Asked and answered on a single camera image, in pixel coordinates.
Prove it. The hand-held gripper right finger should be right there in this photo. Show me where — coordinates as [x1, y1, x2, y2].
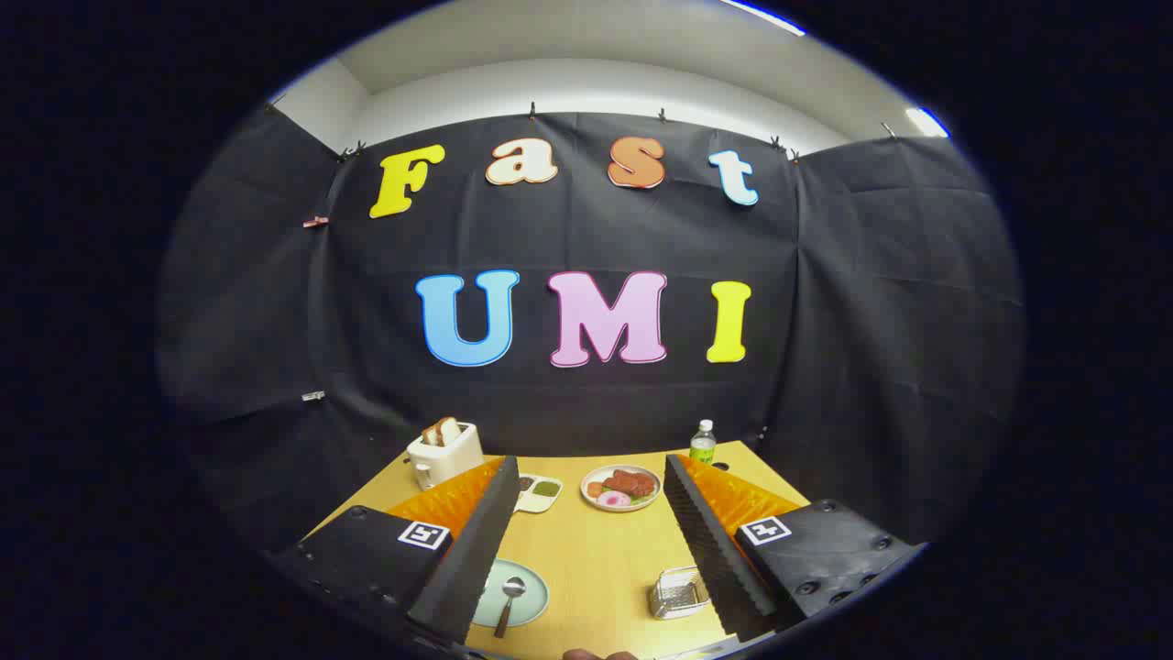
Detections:
[663, 453, 922, 643]

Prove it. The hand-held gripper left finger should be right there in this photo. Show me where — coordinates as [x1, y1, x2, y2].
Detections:
[275, 456, 521, 645]

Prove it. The metal spoon with dark handle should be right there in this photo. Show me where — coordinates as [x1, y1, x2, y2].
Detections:
[493, 577, 528, 640]

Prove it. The pale green plate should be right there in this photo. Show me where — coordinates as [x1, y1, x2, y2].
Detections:
[472, 557, 550, 629]

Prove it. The white divided dish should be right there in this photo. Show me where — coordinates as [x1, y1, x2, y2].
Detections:
[513, 473, 564, 514]

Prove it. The white toaster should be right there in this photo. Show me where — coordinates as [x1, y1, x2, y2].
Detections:
[406, 422, 485, 491]

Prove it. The brown meat piece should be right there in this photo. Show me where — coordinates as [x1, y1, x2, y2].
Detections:
[604, 469, 657, 499]

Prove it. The white food plate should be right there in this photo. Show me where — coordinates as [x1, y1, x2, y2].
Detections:
[581, 465, 663, 512]

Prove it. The black backdrop cloth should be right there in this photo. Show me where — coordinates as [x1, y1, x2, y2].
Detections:
[156, 110, 1025, 551]

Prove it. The metal wire basket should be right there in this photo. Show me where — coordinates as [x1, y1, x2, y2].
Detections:
[649, 566, 712, 621]

